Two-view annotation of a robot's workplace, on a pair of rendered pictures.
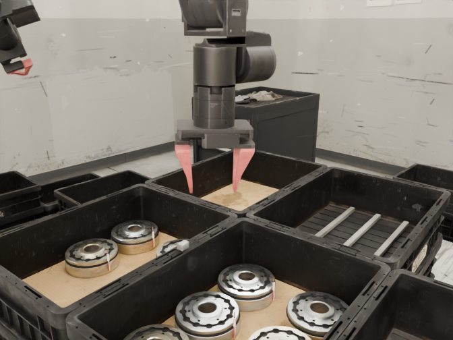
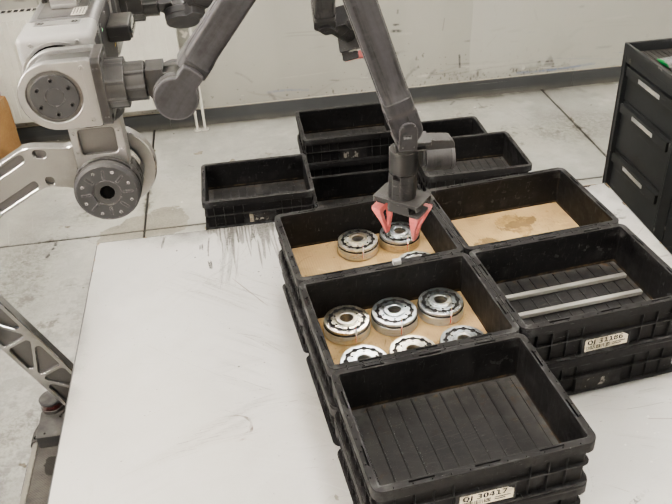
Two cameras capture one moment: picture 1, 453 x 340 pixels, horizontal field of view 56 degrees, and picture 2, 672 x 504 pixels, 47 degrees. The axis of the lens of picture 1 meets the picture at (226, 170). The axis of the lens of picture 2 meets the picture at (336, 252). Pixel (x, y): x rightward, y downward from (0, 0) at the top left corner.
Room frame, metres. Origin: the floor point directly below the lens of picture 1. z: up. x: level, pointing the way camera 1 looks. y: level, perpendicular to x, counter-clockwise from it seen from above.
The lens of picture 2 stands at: (-0.56, -0.73, 1.95)
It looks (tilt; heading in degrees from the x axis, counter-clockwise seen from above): 34 degrees down; 39
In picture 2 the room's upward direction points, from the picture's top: 3 degrees counter-clockwise
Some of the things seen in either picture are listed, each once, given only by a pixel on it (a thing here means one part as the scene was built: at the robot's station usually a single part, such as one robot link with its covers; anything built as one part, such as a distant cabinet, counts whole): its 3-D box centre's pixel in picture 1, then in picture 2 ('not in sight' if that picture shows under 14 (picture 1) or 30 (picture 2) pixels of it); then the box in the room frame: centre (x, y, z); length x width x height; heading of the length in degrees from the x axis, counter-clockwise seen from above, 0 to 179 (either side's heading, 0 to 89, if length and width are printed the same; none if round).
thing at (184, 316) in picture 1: (207, 311); (394, 311); (0.57, 0.03, 0.86); 0.10 x 0.10 x 0.01
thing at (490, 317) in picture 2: (243, 325); (404, 328); (0.53, -0.02, 0.87); 0.40 x 0.30 x 0.11; 142
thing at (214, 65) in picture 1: (218, 65); (406, 159); (0.59, 0.01, 1.24); 0.07 x 0.06 x 0.07; 136
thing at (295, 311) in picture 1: (319, 311); (464, 341); (0.57, -0.15, 0.86); 0.10 x 0.10 x 0.01
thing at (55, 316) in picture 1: (112, 235); (365, 236); (0.71, 0.21, 0.92); 0.40 x 0.30 x 0.02; 142
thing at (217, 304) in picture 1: (207, 308); (394, 310); (0.57, 0.03, 0.86); 0.05 x 0.05 x 0.01
